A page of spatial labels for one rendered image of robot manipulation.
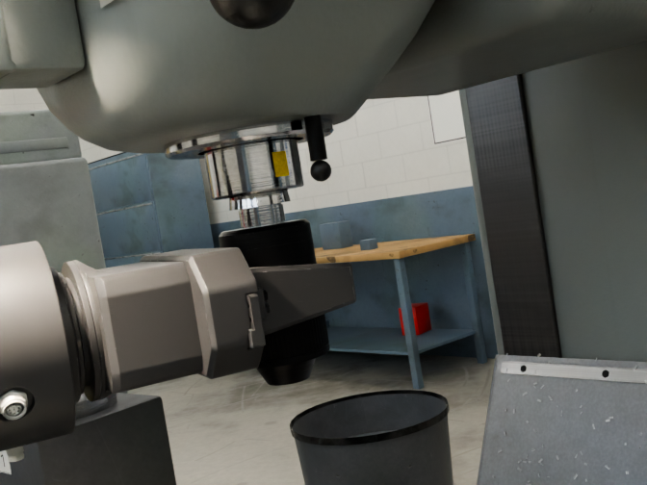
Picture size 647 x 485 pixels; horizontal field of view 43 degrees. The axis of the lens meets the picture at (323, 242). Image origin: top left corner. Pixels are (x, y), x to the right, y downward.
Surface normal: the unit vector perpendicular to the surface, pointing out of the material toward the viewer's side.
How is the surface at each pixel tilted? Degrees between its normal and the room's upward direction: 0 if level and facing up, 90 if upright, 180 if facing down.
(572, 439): 64
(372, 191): 90
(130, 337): 90
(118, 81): 121
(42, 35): 90
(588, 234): 90
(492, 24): 135
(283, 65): 125
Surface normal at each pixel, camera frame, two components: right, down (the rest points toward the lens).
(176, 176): 0.65, -0.07
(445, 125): -0.74, 0.15
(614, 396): -0.74, -0.31
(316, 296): 0.44, -0.02
